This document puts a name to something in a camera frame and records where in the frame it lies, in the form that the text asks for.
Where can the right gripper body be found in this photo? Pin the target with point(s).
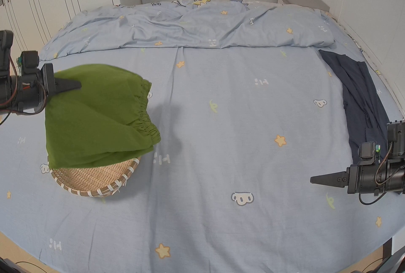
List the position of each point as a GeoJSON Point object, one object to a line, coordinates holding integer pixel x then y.
{"type": "Point", "coordinates": [367, 178]}

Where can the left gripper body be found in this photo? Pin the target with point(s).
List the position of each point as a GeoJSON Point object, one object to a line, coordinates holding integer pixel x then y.
{"type": "Point", "coordinates": [31, 94]}

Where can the green shorts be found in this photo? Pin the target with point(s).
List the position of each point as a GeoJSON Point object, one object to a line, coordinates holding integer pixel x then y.
{"type": "Point", "coordinates": [95, 119]}

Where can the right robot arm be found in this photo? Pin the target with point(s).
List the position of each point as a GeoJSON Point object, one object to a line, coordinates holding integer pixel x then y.
{"type": "Point", "coordinates": [395, 176]}

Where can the dark blue garment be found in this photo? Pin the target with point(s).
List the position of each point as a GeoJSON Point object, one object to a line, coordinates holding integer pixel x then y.
{"type": "Point", "coordinates": [360, 100]}

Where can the round woven basket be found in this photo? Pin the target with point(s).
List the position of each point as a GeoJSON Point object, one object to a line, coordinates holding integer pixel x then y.
{"type": "Point", "coordinates": [95, 178]}

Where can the bed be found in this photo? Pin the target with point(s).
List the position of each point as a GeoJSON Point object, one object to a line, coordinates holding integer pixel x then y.
{"type": "Point", "coordinates": [221, 138]}

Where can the pale blue quilt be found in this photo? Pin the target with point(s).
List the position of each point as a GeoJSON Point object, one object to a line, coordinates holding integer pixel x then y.
{"type": "Point", "coordinates": [196, 28]}

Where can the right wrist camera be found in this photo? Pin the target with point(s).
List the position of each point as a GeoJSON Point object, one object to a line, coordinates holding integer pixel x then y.
{"type": "Point", "coordinates": [368, 152]}

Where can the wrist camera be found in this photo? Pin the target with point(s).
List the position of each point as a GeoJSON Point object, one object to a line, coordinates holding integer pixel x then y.
{"type": "Point", "coordinates": [29, 62]}
{"type": "Point", "coordinates": [368, 152]}

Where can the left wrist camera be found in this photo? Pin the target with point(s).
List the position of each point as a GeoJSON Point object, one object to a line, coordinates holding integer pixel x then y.
{"type": "Point", "coordinates": [29, 62]}

